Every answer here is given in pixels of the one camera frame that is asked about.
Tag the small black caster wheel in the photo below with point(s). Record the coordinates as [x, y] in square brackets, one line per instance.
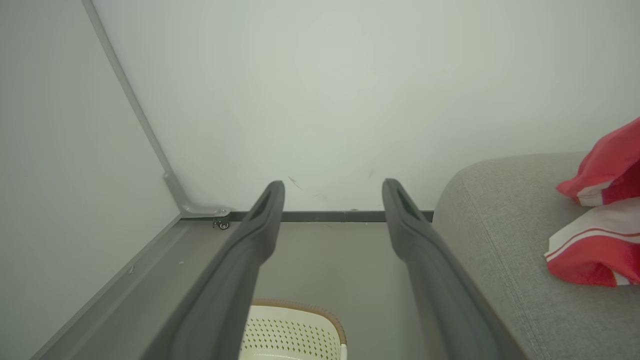
[222, 224]

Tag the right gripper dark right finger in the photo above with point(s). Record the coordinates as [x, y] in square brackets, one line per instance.
[445, 300]

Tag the cream perforated laundry basket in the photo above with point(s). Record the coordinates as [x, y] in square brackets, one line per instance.
[290, 335]

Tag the grey fabric sofa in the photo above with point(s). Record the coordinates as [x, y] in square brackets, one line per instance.
[500, 225]

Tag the black baseboard strip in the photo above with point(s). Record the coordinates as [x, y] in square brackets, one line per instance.
[325, 216]

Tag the white and red jersey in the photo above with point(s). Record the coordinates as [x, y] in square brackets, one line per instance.
[595, 255]

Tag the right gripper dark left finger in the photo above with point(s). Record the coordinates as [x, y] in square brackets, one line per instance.
[220, 300]

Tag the red shorts with white stripe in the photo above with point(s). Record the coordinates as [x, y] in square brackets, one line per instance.
[610, 160]

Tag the grey metal corner bracket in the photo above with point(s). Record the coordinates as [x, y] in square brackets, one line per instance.
[200, 210]

